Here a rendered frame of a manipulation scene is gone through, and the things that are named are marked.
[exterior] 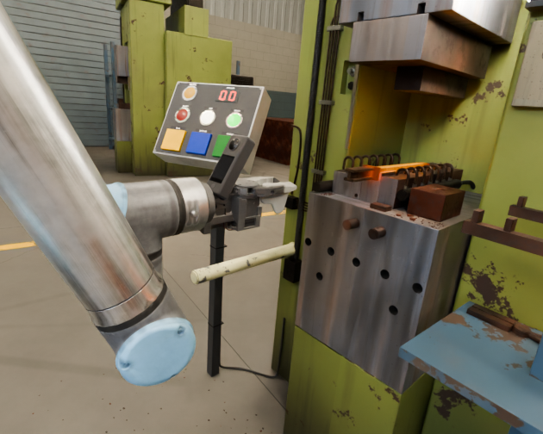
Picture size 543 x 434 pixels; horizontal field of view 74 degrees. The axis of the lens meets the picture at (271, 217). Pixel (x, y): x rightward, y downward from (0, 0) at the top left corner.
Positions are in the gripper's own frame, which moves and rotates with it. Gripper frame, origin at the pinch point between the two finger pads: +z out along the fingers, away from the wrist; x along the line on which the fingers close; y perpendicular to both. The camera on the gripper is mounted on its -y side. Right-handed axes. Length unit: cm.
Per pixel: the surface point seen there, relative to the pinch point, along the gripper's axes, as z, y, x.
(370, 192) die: 33.0, 5.7, 0.2
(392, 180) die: 33.0, 1.2, 6.0
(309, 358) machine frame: 27, 61, -8
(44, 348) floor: -27, 100, -118
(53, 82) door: 137, -22, -781
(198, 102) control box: 18, -14, -61
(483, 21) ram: 51, -38, 12
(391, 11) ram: 33, -38, -2
